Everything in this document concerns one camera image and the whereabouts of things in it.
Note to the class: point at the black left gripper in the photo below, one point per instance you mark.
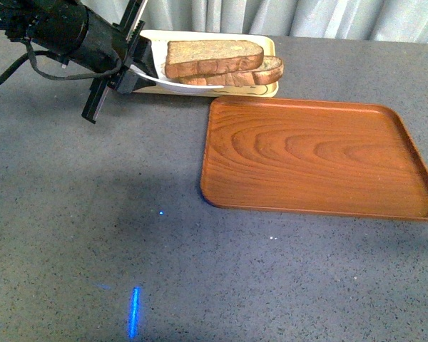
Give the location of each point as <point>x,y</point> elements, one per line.
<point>125,45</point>

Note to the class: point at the white round plate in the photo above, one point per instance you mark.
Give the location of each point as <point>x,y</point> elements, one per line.
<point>171,83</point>

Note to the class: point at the bread slice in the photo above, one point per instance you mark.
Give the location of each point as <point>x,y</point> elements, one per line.
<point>211,57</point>
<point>270,71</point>

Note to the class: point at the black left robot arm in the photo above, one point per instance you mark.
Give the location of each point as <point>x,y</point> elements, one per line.
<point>54,29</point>

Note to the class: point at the yellow bear tray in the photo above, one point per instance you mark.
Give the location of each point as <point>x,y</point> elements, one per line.
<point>268,45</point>

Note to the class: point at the brown wooden tray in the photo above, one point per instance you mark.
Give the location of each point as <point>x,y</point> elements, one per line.
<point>314,157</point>

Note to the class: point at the grey curtain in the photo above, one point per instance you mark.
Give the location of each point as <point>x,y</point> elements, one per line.
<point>398,21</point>

